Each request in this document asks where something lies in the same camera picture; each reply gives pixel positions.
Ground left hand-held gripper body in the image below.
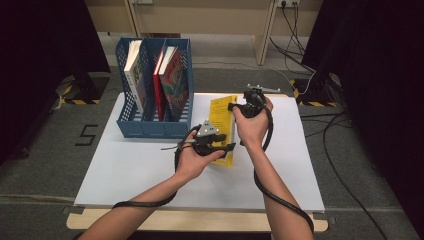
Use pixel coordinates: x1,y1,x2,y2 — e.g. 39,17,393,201
191,119,217,158

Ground black socket cables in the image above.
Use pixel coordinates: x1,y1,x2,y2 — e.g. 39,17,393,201
269,3,316,73

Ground person's right hand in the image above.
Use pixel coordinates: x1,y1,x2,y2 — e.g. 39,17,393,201
232,96,274,151

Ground black floor cables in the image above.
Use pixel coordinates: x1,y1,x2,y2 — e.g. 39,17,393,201
299,111,389,240

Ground black striped stand base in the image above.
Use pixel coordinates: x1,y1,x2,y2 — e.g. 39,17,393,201
289,73,348,108
54,72,111,106

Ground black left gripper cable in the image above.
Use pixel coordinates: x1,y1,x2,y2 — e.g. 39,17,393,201
112,124,203,209

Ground wooden table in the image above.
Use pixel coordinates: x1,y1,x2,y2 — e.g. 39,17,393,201
66,92,329,233

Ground red book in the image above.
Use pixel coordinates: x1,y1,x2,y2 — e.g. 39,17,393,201
152,48,168,123

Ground white picture-grid book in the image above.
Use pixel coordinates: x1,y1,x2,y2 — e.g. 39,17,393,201
123,39,148,114

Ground blue plastic file rack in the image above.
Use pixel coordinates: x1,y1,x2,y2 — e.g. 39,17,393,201
114,36,195,140

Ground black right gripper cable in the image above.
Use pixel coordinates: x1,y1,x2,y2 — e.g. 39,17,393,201
253,94,315,234

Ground white floor cable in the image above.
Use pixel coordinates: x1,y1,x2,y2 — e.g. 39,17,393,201
193,60,316,96

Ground beige wooden desk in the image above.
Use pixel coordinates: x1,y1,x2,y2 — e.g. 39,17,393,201
84,0,323,67

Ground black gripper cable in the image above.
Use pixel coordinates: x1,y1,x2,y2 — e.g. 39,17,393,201
112,124,203,209
253,94,315,234

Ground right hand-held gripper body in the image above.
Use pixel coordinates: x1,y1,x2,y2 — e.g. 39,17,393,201
241,84,282,118

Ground person's left hand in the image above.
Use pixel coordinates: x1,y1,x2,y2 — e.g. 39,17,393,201
174,131,226,183

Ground blue illustrated book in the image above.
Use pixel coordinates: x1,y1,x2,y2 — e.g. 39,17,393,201
158,45,190,123

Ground yellow book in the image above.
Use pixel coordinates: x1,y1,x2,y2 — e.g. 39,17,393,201
208,94,238,168

